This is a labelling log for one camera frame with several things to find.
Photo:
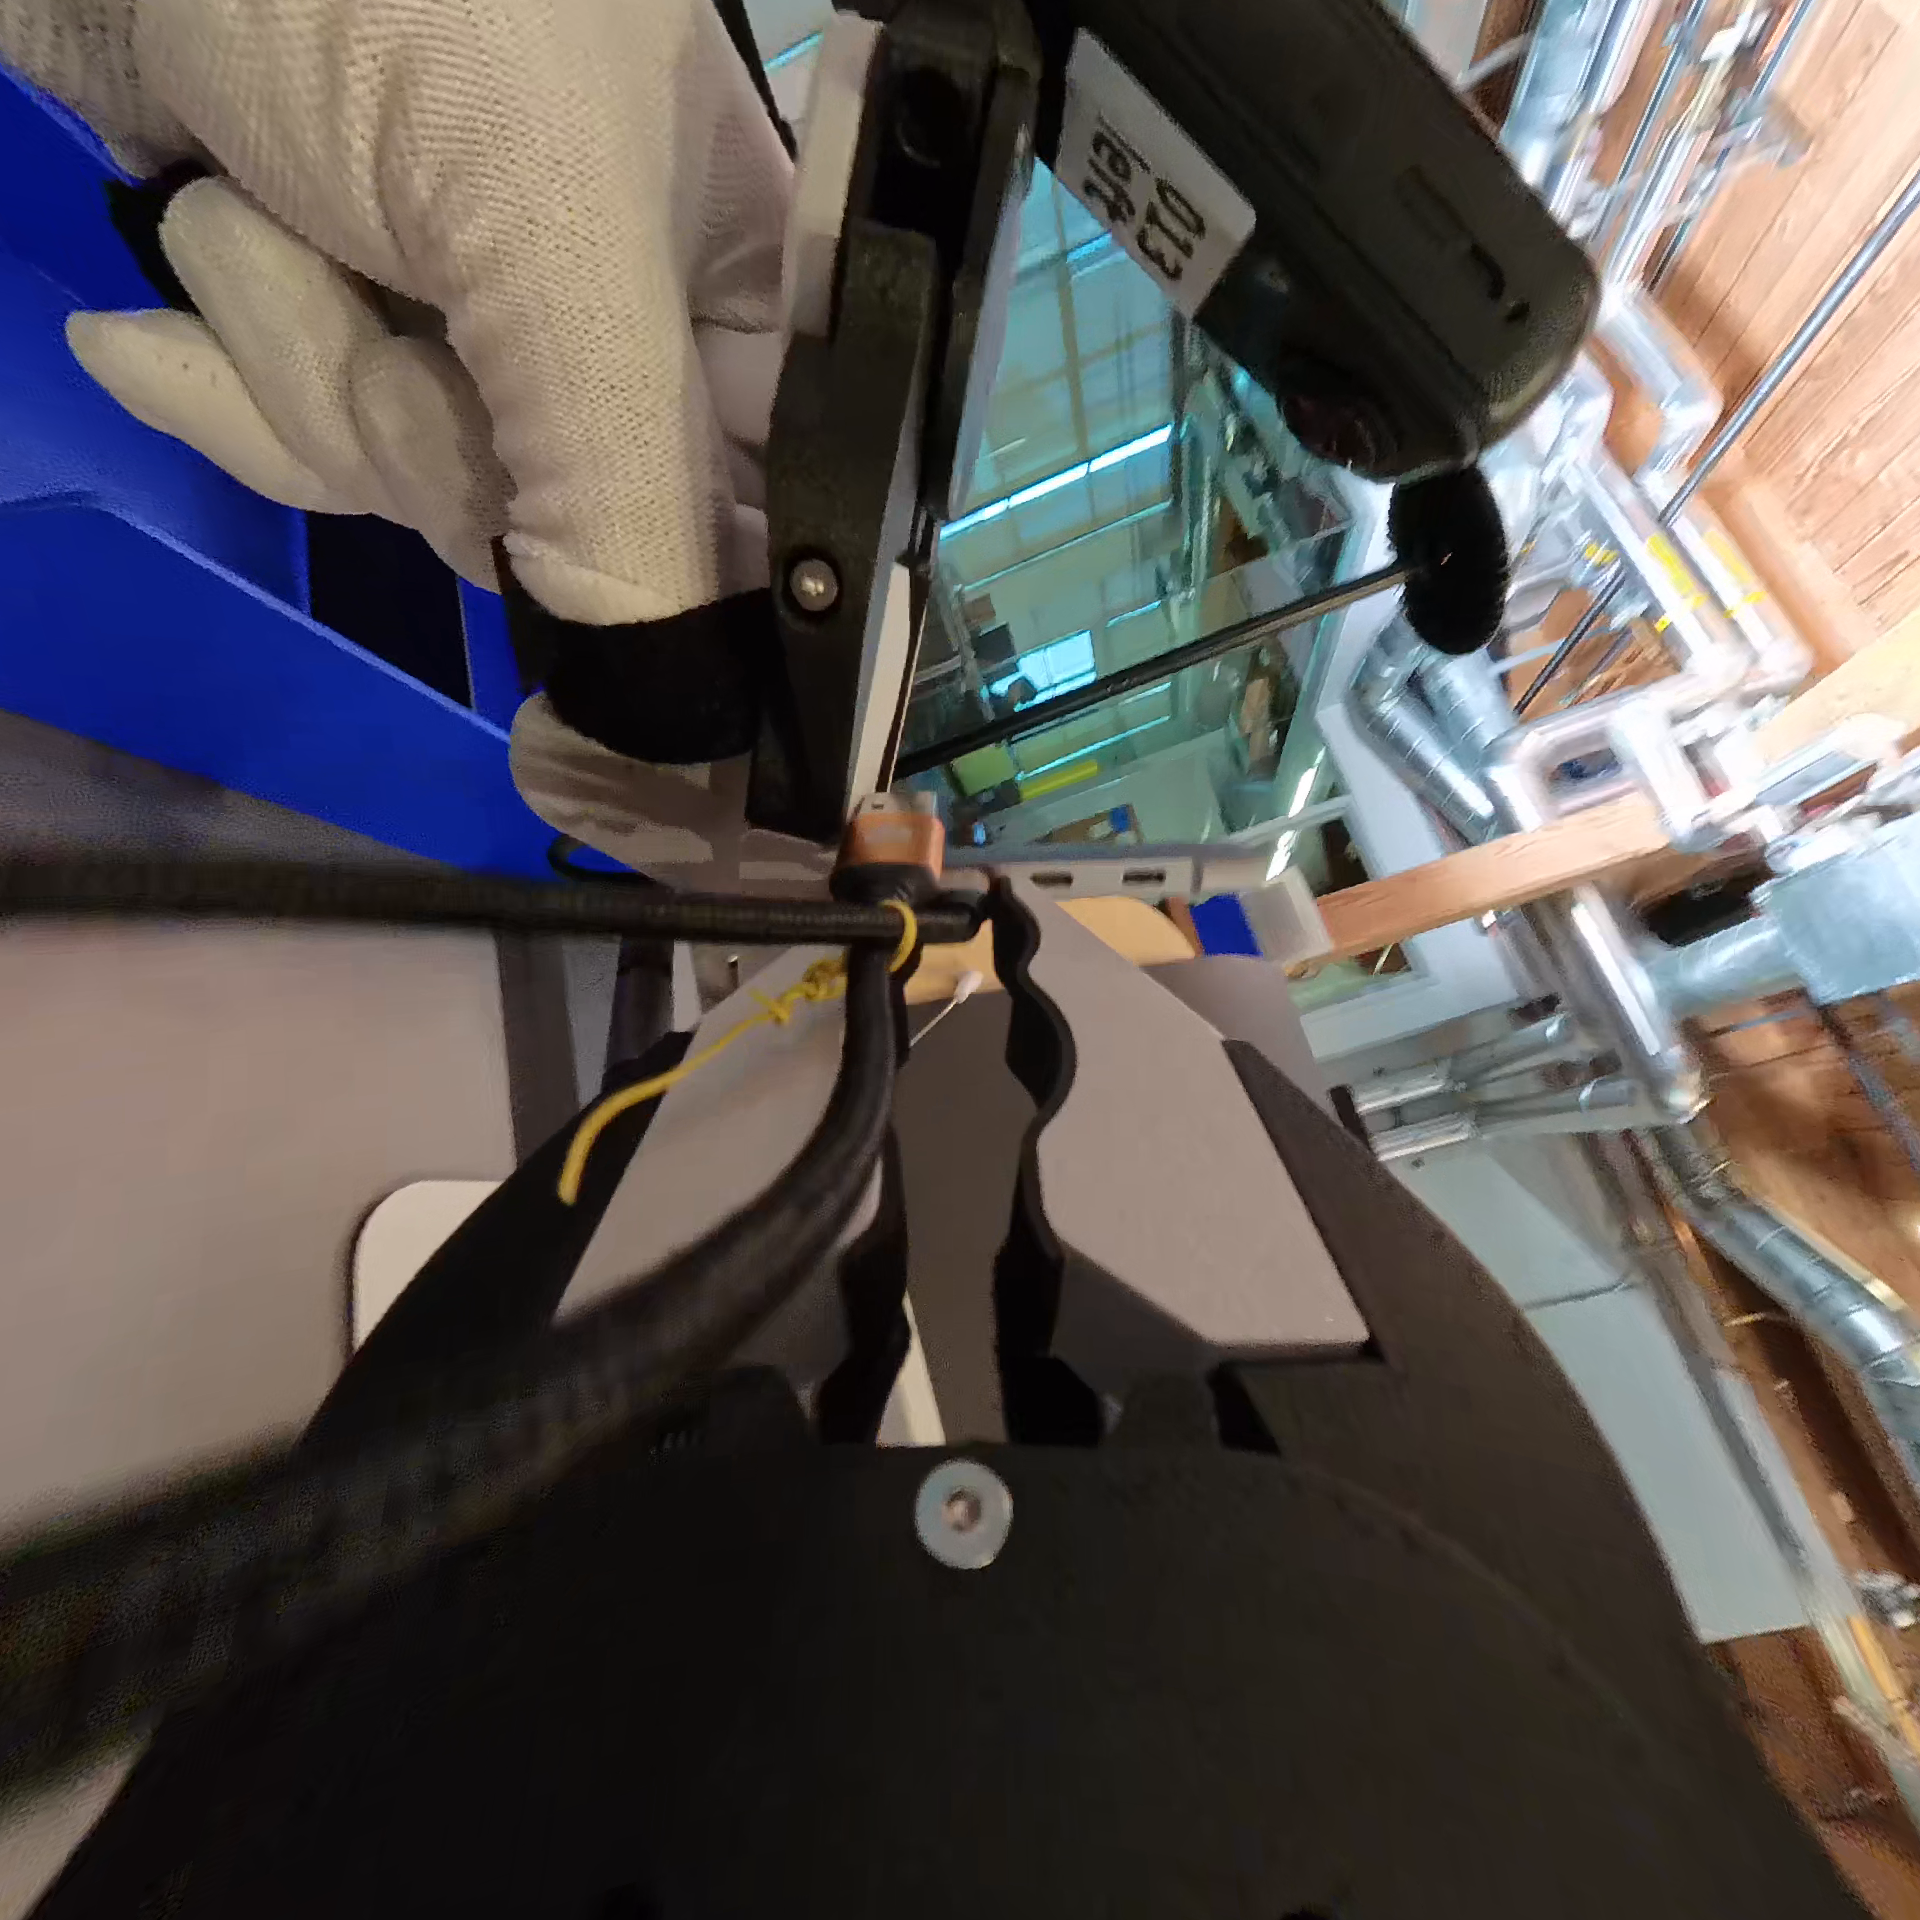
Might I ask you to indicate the black floor lamp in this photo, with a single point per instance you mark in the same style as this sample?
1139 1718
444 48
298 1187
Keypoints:
1447 570

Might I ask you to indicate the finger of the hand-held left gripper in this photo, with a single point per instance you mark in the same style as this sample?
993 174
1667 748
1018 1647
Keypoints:
902 661

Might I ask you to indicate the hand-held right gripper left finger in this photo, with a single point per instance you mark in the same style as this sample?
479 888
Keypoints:
750 1141

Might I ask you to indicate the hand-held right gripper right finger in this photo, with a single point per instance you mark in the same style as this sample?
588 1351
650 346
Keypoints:
1183 1202

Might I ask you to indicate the person's left hand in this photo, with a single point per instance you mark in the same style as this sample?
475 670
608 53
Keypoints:
523 224

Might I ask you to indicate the dark grey usb hub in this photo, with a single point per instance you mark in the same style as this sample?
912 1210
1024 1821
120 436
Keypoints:
1112 874

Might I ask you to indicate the wooden book stand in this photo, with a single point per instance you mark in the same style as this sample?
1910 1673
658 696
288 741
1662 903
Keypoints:
429 1243

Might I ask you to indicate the blue plastic bin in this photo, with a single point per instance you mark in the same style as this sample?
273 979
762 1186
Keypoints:
151 600

